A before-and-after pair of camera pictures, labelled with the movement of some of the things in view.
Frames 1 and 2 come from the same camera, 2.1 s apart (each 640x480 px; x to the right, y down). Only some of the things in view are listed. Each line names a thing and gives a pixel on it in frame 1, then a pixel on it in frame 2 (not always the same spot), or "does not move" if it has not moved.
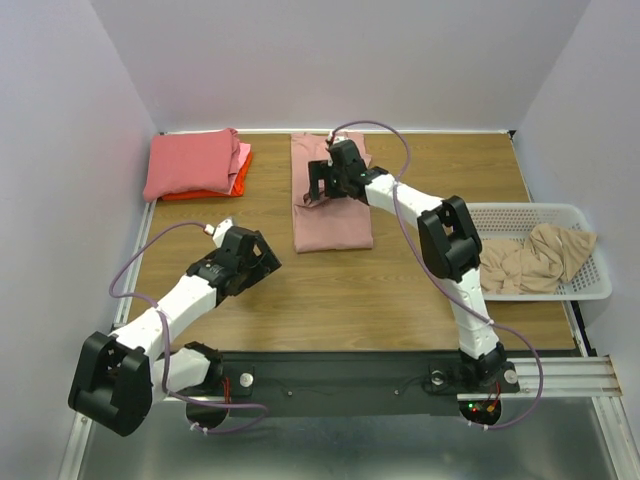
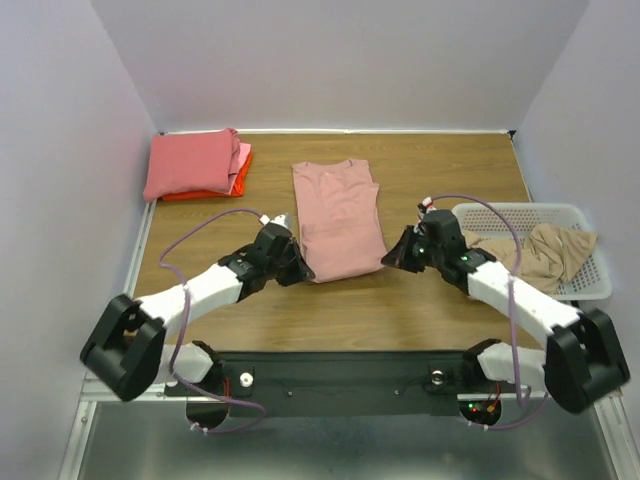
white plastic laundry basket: [589, 279] does not move
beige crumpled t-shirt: [539, 266] does not move
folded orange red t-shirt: [238, 189] does not move
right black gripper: [323, 170] to [411, 248]
